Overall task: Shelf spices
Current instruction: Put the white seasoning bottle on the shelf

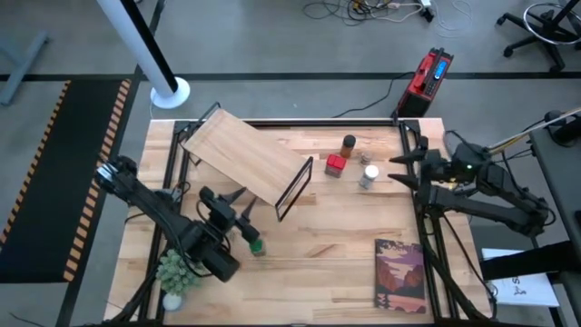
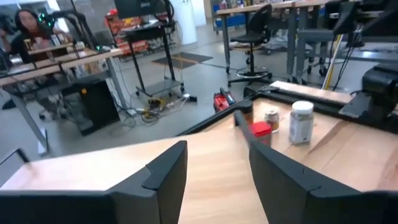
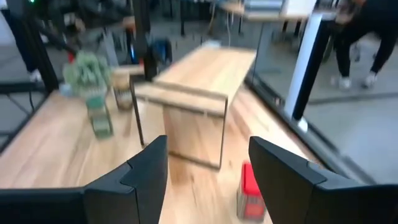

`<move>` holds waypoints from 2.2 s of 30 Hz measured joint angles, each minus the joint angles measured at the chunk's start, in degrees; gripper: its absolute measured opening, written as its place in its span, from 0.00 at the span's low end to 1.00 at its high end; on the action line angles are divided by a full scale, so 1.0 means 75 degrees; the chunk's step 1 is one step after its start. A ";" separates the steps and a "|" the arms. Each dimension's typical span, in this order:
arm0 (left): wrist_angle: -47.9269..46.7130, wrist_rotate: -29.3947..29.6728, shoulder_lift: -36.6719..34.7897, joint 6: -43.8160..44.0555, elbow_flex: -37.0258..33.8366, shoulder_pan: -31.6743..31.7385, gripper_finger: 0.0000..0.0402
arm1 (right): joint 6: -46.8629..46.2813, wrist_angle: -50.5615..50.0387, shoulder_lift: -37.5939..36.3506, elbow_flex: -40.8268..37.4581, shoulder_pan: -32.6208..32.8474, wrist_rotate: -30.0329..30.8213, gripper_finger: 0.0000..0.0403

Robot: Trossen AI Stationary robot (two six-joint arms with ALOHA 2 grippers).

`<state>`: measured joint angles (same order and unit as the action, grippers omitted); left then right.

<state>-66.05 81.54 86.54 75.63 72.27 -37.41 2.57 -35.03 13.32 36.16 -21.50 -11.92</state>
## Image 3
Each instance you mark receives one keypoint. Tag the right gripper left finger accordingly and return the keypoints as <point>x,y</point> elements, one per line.
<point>93,205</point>

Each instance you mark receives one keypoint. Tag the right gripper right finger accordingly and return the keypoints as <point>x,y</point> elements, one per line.
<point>311,202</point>

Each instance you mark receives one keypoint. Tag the red paprika spice tin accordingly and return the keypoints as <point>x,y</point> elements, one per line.
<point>250,183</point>

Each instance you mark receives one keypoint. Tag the green oregano jar green lid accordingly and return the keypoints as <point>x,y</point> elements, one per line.
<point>99,124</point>

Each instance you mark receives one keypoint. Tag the spice jar tan lid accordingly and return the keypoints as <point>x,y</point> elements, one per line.
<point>122,90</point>

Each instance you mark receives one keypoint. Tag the person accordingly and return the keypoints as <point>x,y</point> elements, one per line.
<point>18,40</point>
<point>351,40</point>

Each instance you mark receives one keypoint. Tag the blue object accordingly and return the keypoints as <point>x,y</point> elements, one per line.
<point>163,49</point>

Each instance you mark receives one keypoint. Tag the background wooden desk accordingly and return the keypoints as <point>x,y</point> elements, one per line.
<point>264,14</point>

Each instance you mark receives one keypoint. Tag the black table frame rail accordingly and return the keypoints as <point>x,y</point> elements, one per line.
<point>18,88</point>
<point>311,137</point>

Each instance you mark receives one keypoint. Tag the white rig frame post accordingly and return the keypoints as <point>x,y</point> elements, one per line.
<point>303,71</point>

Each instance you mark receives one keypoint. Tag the black rig frame post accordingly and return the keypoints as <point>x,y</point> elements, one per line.
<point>46,71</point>

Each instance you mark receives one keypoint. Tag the wooden shelf riser black frame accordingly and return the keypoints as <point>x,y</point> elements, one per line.
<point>205,71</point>

